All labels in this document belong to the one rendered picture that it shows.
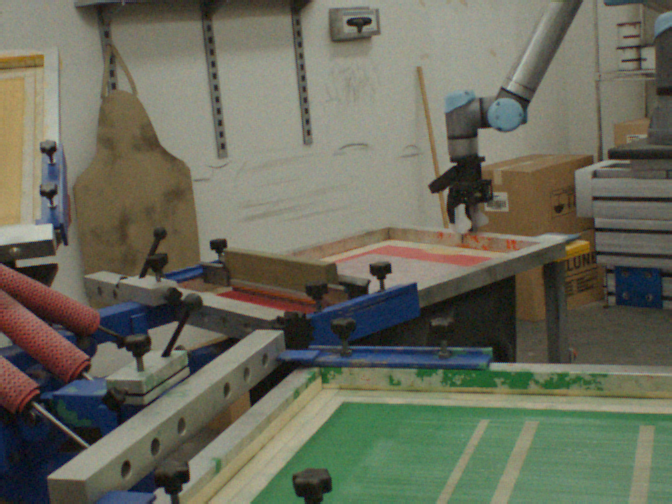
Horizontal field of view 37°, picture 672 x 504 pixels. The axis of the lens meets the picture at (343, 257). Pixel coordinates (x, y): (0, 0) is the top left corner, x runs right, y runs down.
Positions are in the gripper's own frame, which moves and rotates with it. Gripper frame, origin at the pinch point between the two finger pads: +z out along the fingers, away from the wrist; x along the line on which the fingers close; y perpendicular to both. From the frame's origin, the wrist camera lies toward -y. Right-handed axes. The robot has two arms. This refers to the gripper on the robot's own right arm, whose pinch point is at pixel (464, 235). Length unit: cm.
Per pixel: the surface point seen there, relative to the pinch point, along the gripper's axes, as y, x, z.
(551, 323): 11.8, 16.5, 25.4
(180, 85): -200, 49, -39
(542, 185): -157, 227, 34
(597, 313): -141, 247, 106
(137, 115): -196, 24, -29
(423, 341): 21.8, -38.3, 12.8
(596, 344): -110, 201, 105
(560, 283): 13.9, 18.4, 15.1
